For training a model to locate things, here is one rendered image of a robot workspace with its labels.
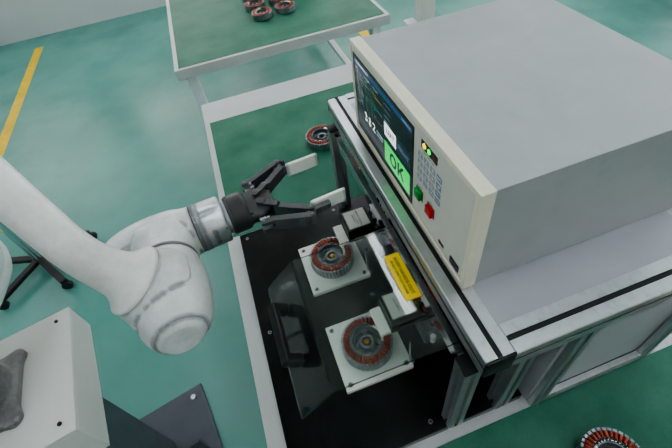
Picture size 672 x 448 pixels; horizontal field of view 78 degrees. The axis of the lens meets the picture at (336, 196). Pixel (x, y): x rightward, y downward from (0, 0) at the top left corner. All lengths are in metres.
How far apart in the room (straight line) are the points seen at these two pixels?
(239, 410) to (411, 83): 1.47
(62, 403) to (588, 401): 1.04
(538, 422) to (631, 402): 0.19
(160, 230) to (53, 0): 4.83
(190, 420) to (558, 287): 1.50
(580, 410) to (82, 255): 0.92
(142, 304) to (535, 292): 0.55
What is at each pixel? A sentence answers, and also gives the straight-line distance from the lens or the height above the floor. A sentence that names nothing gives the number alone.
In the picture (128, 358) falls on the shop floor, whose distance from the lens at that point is 2.12.
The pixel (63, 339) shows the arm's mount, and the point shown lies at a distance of 1.16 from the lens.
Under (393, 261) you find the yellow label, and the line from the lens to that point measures 0.73.
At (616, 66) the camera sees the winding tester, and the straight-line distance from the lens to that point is 0.76.
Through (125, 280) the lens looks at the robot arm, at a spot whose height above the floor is 1.23.
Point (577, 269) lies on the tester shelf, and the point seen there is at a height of 1.11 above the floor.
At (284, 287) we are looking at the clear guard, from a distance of 0.76.
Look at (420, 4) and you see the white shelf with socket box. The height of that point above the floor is 0.98.
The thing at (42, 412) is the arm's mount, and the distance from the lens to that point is 1.08.
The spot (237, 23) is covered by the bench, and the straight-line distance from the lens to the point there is 2.47.
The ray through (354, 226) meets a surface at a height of 0.92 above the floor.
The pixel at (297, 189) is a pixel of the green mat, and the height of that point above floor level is 0.75.
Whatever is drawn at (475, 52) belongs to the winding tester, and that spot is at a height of 1.32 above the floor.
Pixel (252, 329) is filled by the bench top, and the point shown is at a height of 0.75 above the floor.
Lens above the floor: 1.68
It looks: 47 degrees down
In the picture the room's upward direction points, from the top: 9 degrees counter-clockwise
